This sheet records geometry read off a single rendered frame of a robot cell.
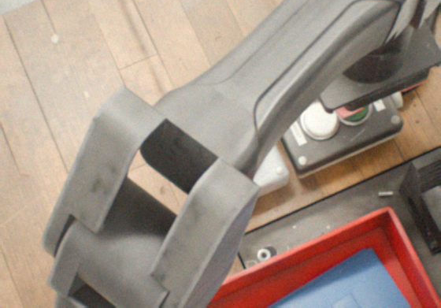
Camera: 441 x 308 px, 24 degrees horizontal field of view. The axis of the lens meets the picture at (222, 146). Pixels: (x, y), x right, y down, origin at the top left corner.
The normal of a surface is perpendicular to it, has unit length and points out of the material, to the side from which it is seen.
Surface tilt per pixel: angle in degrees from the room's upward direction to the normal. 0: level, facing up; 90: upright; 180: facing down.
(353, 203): 0
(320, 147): 0
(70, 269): 54
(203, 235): 47
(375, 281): 0
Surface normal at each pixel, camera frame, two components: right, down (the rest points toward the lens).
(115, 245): -0.15, -0.17
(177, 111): 0.15, -0.52
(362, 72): -0.23, 0.93
